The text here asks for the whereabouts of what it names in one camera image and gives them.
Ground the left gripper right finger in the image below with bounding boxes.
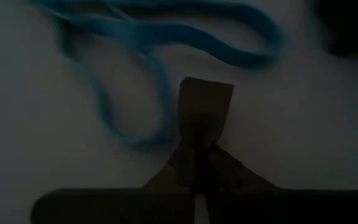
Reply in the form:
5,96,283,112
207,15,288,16
197,143,282,224

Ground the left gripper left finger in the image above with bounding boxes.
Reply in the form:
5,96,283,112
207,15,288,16
141,142,198,224

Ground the black rubber band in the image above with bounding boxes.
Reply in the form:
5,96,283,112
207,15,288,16
178,76,235,150

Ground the blue table mat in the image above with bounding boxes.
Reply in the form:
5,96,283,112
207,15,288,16
0,0,358,224

